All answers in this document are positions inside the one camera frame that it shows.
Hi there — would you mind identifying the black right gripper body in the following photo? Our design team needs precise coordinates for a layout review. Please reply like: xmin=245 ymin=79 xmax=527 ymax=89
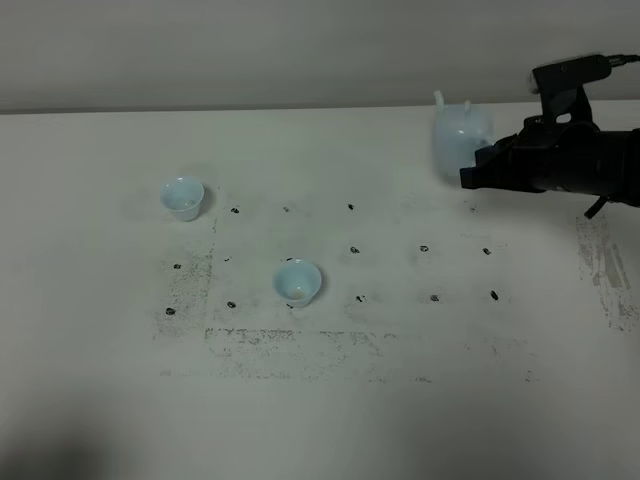
xmin=508 ymin=117 xmax=600 ymax=193

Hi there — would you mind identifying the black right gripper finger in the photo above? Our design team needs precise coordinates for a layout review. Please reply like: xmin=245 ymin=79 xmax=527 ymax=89
xmin=460 ymin=142 xmax=508 ymax=190

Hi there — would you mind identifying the light blue porcelain teapot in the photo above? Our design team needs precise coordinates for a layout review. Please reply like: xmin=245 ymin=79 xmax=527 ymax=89
xmin=432 ymin=90 xmax=494 ymax=186

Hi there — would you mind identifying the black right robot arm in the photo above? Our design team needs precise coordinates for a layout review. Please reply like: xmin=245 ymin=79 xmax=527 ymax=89
xmin=460 ymin=117 xmax=639 ymax=218

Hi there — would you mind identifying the near light blue teacup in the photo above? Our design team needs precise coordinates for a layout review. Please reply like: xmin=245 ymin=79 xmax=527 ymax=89
xmin=272 ymin=259 xmax=323 ymax=308

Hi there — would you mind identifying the light blue teacup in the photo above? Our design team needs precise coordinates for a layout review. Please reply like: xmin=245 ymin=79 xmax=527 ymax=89
xmin=160 ymin=176 xmax=205 ymax=222
xmin=272 ymin=259 xmax=323 ymax=308

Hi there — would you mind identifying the far light blue teacup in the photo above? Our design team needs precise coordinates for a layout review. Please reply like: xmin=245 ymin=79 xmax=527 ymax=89
xmin=160 ymin=176 xmax=205 ymax=222

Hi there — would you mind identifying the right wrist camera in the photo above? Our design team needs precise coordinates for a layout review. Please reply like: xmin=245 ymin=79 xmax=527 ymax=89
xmin=531 ymin=54 xmax=612 ymax=125

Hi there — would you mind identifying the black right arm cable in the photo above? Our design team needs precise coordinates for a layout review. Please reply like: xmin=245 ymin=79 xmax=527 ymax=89
xmin=582 ymin=52 xmax=640 ymax=219

